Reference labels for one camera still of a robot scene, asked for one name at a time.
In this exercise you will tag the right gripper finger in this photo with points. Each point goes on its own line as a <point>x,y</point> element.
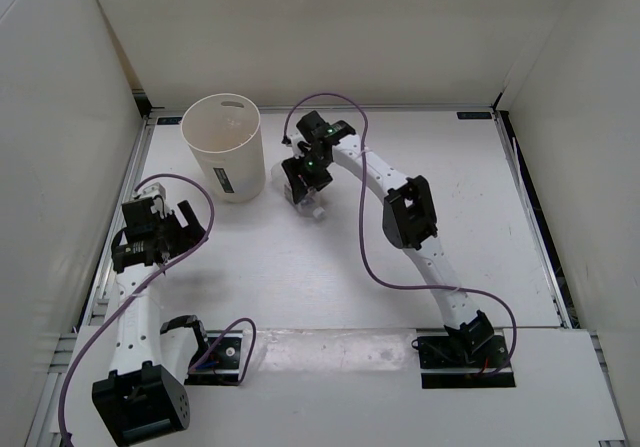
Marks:
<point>295,186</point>
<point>318,179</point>

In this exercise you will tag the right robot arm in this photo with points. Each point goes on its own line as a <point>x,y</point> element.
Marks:
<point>409,219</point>

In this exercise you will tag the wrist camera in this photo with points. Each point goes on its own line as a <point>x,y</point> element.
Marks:
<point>297,145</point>
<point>156,194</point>

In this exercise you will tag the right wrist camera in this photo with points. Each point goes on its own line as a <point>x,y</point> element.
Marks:
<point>297,145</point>

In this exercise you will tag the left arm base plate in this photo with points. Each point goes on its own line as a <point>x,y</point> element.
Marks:
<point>223,365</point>

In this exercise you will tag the clear bottle orange blue label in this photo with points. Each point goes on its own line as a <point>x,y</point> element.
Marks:
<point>311,204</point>

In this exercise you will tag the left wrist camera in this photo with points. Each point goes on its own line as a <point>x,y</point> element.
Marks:
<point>156,194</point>

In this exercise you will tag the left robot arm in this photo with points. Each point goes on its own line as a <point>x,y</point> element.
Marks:
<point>143,396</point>

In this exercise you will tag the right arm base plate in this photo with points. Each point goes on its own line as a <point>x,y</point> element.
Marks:
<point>442,367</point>

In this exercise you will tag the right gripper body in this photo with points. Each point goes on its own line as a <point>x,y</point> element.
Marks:
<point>313,161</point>

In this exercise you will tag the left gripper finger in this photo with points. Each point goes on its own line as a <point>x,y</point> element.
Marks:
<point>192,222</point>
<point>183,240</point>

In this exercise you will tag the white plastic bin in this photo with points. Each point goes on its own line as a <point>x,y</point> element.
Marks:
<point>223,132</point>

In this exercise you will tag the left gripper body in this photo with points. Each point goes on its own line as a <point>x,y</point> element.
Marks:
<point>161,228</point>

